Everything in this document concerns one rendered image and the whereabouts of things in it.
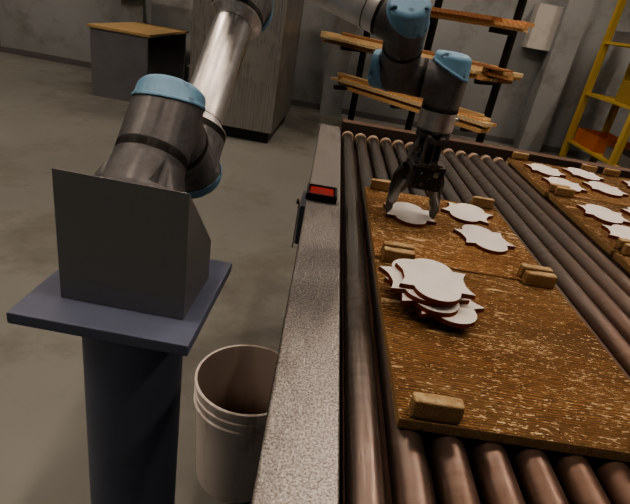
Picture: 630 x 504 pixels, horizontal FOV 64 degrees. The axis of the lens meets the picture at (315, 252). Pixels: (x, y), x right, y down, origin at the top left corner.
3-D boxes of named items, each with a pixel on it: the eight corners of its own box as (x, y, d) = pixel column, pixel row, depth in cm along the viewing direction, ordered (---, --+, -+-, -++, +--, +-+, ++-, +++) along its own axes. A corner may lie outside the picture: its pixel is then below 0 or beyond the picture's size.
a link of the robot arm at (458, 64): (431, 46, 101) (474, 54, 100) (418, 101, 106) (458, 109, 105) (431, 50, 94) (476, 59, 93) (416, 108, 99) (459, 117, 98)
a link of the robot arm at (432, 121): (419, 102, 106) (456, 109, 106) (413, 124, 108) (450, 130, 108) (423, 111, 99) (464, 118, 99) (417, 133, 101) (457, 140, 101)
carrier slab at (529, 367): (395, 428, 57) (399, 417, 57) (372, 264, 94) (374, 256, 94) (688, 472, 59) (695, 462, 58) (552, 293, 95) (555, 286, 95)
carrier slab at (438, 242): (373, 262, 95) (374, 254, 94) (363, 191, 132) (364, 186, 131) (552, 292, 96) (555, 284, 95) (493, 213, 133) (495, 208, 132)
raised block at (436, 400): (408, 419, 57) (414, 400, 56) (406, 407, 58) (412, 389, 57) (460, 426, 57) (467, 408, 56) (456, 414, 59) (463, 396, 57)
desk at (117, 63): (186, 89, 701) (189, 31, 668) (148, 105, 578) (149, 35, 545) (137, 80, 702) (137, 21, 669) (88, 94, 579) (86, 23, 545)
